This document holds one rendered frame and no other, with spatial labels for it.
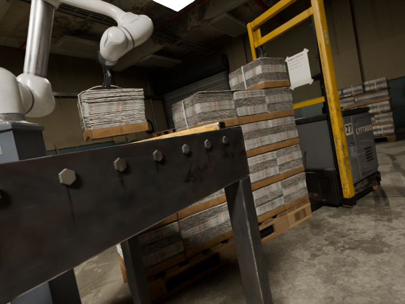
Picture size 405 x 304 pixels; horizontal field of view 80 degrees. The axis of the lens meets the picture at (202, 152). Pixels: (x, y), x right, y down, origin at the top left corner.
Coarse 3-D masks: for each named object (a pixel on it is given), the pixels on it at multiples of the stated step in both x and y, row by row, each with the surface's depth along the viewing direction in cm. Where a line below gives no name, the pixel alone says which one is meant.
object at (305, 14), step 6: (306, 12) 195; (312, 12) 191; (294, 18) 205; (300, 18) 201; (306, 18) 198; (288, 24) 211; (294, 24) 206; (276, 30) 222; (282, 30) 217; (288, 30) 216; (264, 36) 234; (270, 36) 228; (276, 36) 225; (258, 42) 241; (264, 42) 236
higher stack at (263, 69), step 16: (256, 64) 179; (272, 64) 183; (240, 80) 196; (256, 80) 183; (272, 80) 182; (272, 96) 180; (288, 96) 190; (272, 128) 178; (288, 128) 188; (288, 160) 185; (304, 176) 195; (288, 192) 184; (304, 192) 193; (304, 208) 192
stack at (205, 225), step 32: (256, 128) 170; (256, 160) 168; (224, 192) 152; (256, 192) 167; (192, 224) 139; (224, 224) 151; (288, 224) 181; (160, 256) 128; (192, 256) 138; (224, 256) 149; (128, 288) 141; (160, 288) 126
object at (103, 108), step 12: (84, 96) 117; (96, 96) 115; (108, 96) 118; (120, 96) 121; (132, 96) 125; (84, 108) 124; (96, 108) 117; (108, 108) 120; (120, 108) 122; (132, 108) 126; (144, 108) 129; (96, 120) 118; (108, 120) 121; (120, 120) 124; (132, 120) 127; (144, 120) 130
